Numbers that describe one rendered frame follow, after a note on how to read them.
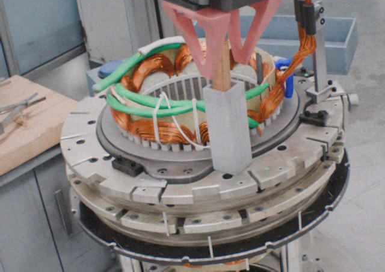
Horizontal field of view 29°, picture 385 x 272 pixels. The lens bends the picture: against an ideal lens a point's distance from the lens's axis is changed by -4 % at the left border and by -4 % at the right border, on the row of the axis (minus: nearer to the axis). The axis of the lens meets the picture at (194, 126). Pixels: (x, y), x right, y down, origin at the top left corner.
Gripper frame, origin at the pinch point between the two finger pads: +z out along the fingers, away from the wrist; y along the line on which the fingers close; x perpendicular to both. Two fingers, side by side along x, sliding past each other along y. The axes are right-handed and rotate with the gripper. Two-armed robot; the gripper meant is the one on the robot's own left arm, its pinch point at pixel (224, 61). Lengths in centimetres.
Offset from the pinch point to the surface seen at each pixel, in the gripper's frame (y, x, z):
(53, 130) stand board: -3.5, 27.2, 17.1
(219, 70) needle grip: -0.4, 0.2, 0.8
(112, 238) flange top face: -8.6, 8.3, 20.3
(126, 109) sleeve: -3.6, 10.8, 7.8
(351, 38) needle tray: 38.5, 14.1, 13.9
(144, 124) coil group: -3.1, 8.4, 8.7
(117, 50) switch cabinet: 131, 207, 109
